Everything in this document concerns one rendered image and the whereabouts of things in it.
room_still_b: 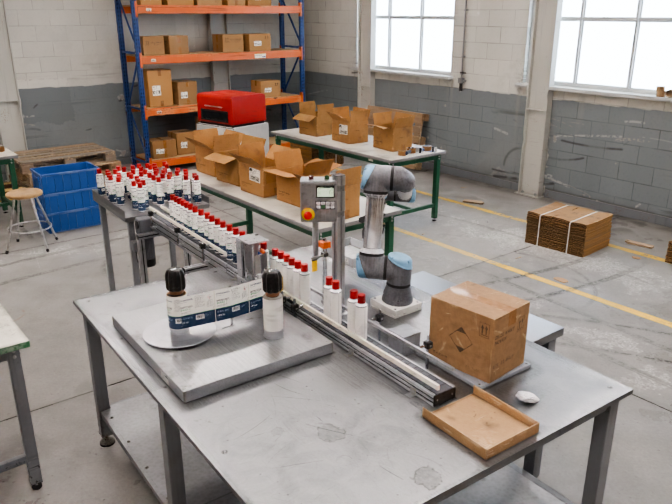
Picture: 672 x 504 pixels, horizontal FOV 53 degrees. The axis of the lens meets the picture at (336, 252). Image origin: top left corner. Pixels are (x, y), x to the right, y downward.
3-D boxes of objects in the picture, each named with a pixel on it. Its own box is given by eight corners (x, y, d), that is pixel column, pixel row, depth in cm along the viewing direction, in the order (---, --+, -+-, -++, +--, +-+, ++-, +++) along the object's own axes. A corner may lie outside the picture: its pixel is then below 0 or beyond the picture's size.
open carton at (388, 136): (362, 147, 732) (362, 113, 720) (393, 143, 756) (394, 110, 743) (386, 154, 700) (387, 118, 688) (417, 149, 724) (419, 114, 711)
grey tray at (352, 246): (321, 253, 365) (321, 245, 363) (350, 245, 376) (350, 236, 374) (352, 267, 345) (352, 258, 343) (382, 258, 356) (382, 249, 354)
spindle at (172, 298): (165, 329, 289) (159, 267, 279) (185, 324, 294) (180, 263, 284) (173, 337, 282) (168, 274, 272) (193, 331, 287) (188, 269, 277)
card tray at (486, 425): (422, 416, 238) (422, 407, 236) (473, 394, 252) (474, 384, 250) (485, 460, 215) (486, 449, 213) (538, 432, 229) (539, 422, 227)
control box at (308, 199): (301, 216, 312) (300, 176, 305) (337, 216, 312) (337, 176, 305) (300, 222, 302) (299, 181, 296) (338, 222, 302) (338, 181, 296)
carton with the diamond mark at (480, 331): (427, 356, 275) (430, 295, 266) (463, 337, 291) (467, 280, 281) (489, 384, 254) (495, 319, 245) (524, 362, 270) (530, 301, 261)
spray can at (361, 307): (352, 338, 284) (352, 293, 277) (362, 335, 286) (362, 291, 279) (359, 343, 280) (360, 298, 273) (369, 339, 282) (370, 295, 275)
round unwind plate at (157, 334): (132, 329, 292) (132, 327, 291) (197, 312, 308) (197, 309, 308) (159, 357, 268) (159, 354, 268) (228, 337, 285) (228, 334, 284)
